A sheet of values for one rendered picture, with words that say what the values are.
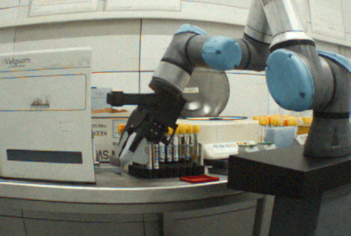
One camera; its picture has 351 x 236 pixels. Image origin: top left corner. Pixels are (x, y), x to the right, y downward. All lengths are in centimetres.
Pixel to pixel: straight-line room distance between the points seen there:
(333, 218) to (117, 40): 114
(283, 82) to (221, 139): 70
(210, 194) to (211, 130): 40
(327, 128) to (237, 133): 65
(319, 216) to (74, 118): 60
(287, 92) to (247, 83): 116
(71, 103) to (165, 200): 30
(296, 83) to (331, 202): 30
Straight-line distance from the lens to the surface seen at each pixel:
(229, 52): 133
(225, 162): 152
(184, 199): 137
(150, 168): 147
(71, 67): 129
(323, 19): 260
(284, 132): 170
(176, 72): 139
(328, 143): 121
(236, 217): 230
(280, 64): 111
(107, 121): 163
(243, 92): 225
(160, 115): 138
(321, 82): 113
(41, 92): 126
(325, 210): 118
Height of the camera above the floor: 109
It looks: 1 degrees down
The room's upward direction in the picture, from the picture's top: straight up
